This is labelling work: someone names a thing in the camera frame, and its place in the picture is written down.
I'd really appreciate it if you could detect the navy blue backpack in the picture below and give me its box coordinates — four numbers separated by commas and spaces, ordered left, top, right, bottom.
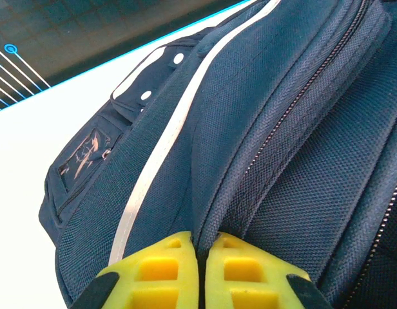
39, 0, 397, 309

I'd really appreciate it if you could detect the blue printed enclosure panel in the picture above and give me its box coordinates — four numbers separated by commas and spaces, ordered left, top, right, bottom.
0, 0, 260, 113

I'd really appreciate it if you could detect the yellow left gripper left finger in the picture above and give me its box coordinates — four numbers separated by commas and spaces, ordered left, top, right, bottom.
71, 230, 200, 309

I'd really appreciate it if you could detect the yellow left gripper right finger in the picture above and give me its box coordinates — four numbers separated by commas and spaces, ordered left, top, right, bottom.
204, 231, 335, 309

